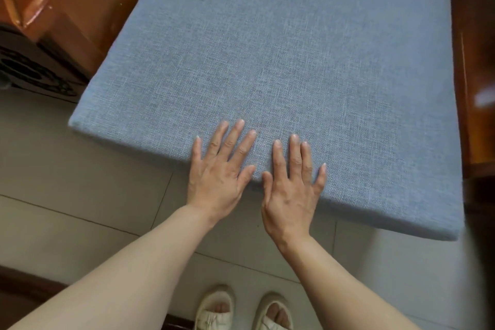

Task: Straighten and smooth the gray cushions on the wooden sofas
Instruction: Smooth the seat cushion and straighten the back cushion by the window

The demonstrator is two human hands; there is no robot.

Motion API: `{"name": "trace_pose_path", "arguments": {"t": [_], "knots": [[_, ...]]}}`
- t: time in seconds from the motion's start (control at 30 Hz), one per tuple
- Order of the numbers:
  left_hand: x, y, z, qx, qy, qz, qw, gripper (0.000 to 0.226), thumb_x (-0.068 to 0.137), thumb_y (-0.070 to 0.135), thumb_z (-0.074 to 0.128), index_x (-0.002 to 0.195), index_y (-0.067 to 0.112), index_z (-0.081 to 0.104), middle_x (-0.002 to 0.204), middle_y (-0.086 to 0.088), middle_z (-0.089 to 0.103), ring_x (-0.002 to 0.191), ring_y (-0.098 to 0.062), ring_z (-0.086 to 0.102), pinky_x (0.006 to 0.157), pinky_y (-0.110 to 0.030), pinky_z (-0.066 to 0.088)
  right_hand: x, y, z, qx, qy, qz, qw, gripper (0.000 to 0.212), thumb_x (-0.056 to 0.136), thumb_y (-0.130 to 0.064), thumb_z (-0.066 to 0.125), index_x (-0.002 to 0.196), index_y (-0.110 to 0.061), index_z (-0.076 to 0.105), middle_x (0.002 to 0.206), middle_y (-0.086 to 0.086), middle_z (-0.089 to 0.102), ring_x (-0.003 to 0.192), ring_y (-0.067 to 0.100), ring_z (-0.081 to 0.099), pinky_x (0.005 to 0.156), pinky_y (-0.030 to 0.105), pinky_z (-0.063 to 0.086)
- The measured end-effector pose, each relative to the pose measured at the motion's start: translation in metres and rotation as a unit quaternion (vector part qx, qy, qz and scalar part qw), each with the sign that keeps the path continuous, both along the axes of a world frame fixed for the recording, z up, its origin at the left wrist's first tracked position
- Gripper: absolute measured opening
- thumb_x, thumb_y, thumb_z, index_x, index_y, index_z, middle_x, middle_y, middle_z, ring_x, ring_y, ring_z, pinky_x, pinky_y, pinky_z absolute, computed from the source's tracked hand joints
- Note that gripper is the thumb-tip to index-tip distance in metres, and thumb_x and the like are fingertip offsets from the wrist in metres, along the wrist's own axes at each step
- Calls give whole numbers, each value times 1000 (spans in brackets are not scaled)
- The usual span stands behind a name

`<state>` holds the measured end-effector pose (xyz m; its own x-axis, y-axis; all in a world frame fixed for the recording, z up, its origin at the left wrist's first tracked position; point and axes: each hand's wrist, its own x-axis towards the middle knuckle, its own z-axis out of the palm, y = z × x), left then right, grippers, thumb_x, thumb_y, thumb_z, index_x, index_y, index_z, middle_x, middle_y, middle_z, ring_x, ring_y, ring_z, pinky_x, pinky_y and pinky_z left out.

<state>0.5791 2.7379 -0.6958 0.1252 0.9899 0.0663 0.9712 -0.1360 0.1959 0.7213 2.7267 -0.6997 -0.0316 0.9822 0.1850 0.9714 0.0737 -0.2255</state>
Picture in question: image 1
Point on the person's left forearm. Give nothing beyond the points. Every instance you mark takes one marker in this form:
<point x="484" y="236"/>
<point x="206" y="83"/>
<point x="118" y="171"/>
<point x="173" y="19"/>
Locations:
<point x="127" y="279"/>

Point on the person's left hand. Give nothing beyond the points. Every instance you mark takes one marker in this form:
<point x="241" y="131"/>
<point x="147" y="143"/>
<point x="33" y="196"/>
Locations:
<point x="216" y="186"/>

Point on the person's right hand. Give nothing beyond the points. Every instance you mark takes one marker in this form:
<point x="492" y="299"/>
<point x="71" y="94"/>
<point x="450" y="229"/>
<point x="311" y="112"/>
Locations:
<point x="290" y="206"/>

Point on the grey seat cushion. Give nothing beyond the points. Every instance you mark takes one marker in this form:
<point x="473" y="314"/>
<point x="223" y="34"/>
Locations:
<point x="290" y="51"/>

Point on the person's right forearm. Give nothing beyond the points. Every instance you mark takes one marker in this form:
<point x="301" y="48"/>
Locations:
<point x="340" y="295"/>

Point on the dark wooden sofa with console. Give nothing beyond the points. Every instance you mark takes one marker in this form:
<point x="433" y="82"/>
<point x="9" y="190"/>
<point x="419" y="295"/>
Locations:
<point x="69" y="1"/>

